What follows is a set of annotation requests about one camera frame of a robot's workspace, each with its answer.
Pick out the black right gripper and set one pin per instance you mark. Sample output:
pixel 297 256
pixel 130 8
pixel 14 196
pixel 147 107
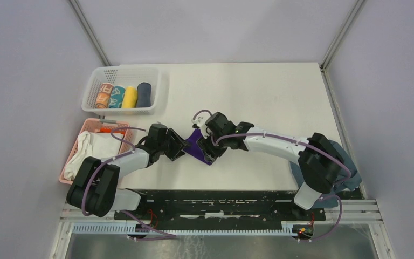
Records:
pixel 205 144

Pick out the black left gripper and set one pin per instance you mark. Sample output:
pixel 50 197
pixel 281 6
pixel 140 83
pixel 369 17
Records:
pixel 178 144

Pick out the purple towel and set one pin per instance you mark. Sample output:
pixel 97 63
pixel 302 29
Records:
pixel 193 149

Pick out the dark grey towel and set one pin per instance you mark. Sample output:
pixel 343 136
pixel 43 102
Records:
pixel 143 95

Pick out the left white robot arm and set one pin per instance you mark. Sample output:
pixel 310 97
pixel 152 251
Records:
pixel 95 188

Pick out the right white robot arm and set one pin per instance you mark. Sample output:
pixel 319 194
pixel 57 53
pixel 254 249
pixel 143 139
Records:
pixel 321 165

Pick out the yellow rolled towel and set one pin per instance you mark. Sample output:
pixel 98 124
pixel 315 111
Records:
pixel 129 98

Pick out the orange item in basket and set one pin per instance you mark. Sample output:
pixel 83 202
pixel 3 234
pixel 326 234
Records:
pixel 105 130

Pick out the teal patterned rolled towel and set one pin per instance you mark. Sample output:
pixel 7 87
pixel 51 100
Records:
pixel 116 97

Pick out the white cloth in basket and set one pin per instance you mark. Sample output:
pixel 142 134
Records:
pixel 97 145

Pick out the white plastic basket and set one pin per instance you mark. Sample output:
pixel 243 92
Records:
pixel 125 76

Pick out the orange patterned rolled towel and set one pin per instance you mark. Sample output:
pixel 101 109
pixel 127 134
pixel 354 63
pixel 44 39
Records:
pixel 104 95

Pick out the pink plastic basket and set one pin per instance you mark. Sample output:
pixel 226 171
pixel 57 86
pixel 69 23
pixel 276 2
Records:
pixel 95 124

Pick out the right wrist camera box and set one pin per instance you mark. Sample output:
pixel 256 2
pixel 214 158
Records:
pixel 199 123

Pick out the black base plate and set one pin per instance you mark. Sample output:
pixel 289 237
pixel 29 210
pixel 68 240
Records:
pixel 222 210

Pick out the left corner metal rail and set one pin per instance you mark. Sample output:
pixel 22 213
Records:
pixel 89 32

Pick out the corner metal rail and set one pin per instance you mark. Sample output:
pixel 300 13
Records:
pixel 341 34
pixel 89 32

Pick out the right corner metal rail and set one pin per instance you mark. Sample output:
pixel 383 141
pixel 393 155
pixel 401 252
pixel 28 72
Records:
pixel 341 34

